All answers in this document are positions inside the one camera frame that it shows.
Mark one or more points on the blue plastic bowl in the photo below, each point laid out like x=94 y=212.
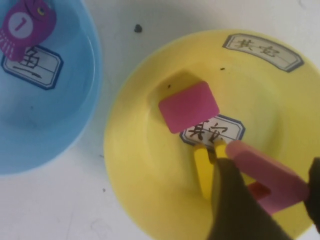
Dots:
x=50 y=112

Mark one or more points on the yellow wooden equals sign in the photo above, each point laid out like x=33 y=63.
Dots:
x=202 y=170

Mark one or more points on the magenta wooden rectangle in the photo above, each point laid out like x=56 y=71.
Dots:
x=187 y=107

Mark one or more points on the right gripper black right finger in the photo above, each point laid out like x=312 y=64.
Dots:
x=315 y=187

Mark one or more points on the yellow bowl rim label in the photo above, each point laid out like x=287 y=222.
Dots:
x=262 y=50

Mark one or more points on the yellow bowl inner label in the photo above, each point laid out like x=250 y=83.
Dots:
x=225 y=130

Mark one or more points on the pink wooden greater-than sign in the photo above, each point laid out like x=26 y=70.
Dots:
x=262 y=170

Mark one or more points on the magenta fish peg one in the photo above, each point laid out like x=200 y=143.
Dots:
x=32 y=30

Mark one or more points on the blue bowl inner label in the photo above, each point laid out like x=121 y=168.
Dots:
x=47 y=72

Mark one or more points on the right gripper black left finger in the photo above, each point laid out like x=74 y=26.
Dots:
x=230 y=207

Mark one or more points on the yellow plastic bowl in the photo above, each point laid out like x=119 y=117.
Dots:
x=140 y=150

